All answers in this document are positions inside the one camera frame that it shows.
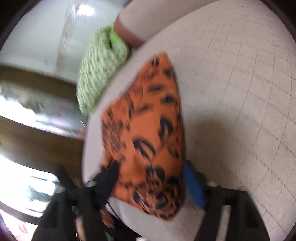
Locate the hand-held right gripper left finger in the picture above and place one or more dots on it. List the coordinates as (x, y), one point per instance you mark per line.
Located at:
(105, 183)

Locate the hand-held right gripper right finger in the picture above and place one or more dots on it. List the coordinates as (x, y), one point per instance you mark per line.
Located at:
(194, 185)

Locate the orange floral garment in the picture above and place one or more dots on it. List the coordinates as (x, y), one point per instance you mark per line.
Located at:
(148, 129)

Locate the brown wooden furniture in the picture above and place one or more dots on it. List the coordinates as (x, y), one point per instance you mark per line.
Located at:
(34, 148)

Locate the white quilted bed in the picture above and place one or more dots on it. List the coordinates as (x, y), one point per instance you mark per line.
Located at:
(231, 92)

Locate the green patterned pillow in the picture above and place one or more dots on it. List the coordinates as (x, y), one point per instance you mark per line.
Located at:
(97, 69)

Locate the beige padded headboard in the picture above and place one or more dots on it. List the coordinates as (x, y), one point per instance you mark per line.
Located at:
(143, 20)

